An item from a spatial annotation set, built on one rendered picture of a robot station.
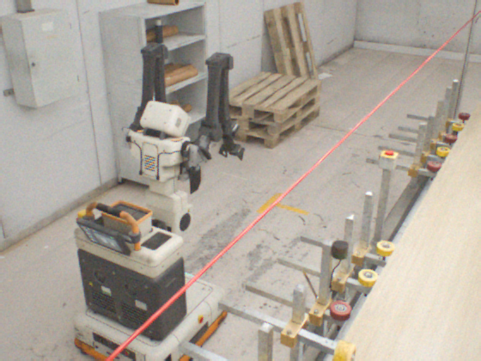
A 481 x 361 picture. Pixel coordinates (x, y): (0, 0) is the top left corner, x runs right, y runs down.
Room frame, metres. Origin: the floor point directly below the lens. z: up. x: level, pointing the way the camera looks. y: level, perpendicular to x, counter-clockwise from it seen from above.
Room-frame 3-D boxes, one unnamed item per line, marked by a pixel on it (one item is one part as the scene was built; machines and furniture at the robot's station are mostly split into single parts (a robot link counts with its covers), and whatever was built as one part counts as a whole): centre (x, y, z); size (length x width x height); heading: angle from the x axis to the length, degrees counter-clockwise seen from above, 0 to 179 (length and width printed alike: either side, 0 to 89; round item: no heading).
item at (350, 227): (1.88, -0.45, 0.90); 0.04 x 0.04 x 0.48; 60
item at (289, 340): (1.43, -0.19, 0.95); 0.14 x 0.06 x 0.05; 150
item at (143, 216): (2.27, 0.58, 0.87); 0.23 x 0.15 x 0.11; 59
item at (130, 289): (2.29, 0.57, 0.59); 0.55 x 0.34 x 0.83; 59
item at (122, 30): (4.61, 0.73, 0.78); 0.90 x 0.45 x 1.55; 150
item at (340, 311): (1.58, -0.38, 0.85); 0.08 x 0.08 x 0.11
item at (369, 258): (2.10, -0.48, 0.81); 0.43 x 0.03 x 0.04; 60
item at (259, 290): (1.68, -0.21, 0.84); 0.43 x 0.03 x 0.04; 60
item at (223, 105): (2.65, 0.10, 1.41); 0.11 x 0.06 x 0.43; 59
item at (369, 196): (2.09, -0.58, 0.90); 0.04 x 0.04 x 0.48; 60
